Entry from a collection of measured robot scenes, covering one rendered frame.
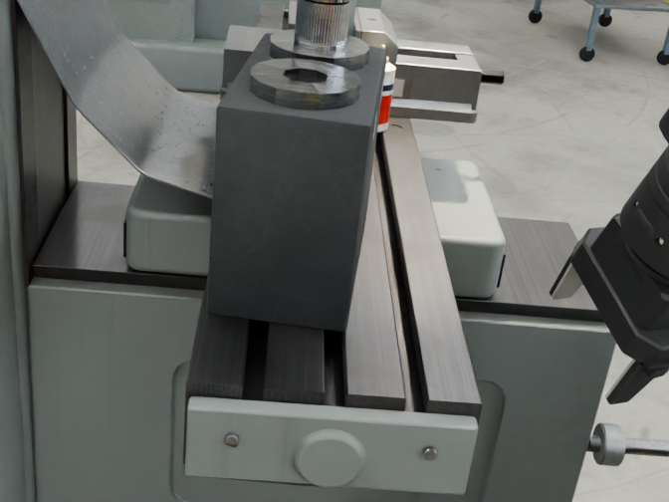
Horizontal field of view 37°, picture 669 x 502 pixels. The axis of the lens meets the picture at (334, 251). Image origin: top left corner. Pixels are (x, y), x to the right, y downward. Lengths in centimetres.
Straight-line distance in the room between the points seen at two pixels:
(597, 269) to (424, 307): 17
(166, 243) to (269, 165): 53
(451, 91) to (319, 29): 50
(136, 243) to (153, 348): 15
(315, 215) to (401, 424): 18
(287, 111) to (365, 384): 22
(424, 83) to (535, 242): 33
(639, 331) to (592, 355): 63
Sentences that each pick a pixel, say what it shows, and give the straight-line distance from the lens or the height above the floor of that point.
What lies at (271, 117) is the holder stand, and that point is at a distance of 76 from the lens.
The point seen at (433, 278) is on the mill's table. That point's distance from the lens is 94.
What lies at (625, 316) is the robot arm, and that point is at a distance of 78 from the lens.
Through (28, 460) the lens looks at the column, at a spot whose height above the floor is 46.
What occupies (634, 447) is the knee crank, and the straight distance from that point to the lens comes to 151.
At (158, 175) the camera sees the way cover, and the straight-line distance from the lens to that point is 123.
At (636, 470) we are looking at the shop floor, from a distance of 240.
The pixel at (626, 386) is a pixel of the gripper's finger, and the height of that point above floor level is 98.
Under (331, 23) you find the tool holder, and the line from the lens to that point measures 88.
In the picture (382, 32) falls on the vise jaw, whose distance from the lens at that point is 132.
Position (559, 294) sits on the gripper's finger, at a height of 100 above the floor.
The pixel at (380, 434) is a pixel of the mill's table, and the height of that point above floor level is 94.
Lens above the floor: 140
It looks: 27 degrees down
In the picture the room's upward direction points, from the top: 7 degrees clockwise
